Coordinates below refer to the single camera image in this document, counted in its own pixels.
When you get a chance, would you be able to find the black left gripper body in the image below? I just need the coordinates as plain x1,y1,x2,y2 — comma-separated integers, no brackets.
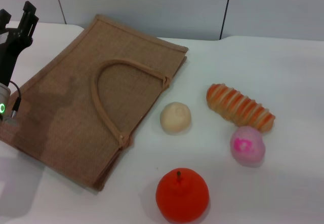
0,28,34,86

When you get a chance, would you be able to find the brown jute tote bag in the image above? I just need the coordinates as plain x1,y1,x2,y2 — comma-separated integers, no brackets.
0,13,189,192

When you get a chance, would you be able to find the cream round egg yolk pastry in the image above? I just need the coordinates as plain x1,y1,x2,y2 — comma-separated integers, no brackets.
159,101,192,135

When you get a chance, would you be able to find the orange striped bread loaf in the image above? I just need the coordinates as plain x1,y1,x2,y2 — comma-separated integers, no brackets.
206,83,276,133

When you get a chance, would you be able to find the pink pastry with magenta print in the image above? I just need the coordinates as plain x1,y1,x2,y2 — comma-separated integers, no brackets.
229,125,266,168

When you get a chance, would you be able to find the red orange toy fruit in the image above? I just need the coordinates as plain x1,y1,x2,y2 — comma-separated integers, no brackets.
155,167,211,223

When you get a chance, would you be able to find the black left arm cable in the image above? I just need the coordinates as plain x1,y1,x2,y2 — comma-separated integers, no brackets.
5,80,22,126

